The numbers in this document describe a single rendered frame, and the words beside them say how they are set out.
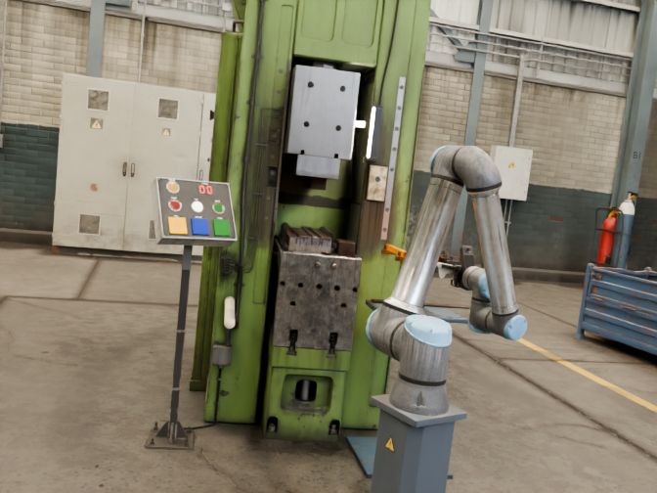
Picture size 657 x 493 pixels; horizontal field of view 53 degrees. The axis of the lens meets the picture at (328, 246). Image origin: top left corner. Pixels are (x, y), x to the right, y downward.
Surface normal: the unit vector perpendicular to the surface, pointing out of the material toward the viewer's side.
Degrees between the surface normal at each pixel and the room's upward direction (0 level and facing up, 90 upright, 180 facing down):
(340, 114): 90
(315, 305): 90
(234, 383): 90
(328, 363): 90
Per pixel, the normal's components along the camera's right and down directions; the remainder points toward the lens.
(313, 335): 0.14, 0.12
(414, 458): -0.18, 0.09
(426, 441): 0.56, 0.15
